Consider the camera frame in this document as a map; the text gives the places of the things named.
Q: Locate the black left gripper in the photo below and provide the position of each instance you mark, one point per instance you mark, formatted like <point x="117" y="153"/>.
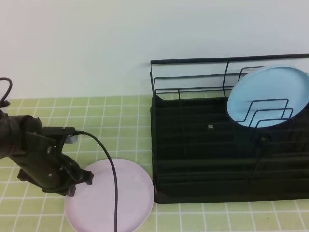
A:
<point x="45" y="165"/>

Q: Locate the pink round plate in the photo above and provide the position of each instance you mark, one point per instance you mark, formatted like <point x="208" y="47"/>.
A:
<point x="93" y="208"/>

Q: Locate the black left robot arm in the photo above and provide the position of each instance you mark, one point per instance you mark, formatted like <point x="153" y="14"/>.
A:
<point x="12" y="136"/>

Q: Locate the light blue round plate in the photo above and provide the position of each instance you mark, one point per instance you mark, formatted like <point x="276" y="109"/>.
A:
<point x="268" y="96"/>

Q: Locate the black plastic drip tray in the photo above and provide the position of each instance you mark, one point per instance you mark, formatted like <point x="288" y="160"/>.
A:
<point x="229" y="163"/>

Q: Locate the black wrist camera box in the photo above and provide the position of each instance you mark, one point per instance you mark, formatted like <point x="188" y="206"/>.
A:
<point x="65" y="134"/>

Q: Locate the black wire dish rack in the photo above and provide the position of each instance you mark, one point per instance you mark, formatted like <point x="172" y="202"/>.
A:
<point x="198" y="78"/>

